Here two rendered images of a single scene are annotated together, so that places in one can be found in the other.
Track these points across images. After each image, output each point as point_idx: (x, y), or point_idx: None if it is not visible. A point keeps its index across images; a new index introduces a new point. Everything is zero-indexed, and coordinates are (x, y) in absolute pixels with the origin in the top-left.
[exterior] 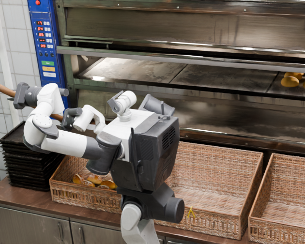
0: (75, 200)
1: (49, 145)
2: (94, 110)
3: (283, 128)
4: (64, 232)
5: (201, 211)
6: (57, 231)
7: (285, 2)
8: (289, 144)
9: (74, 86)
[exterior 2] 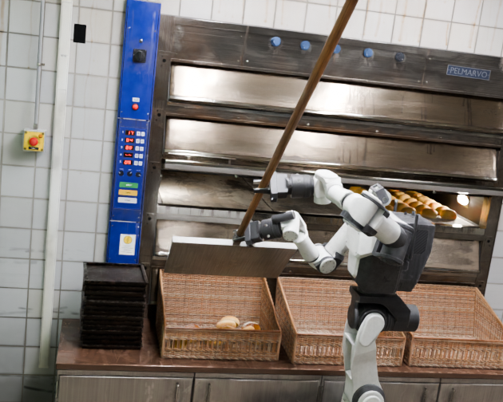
0: (198, 350)
1: (383, 225)
2: (300, 216)
3: None
4: (180, 396)
5: None
6: (171, 397)
7: (422, 124)
8: None
9: (156, 216)
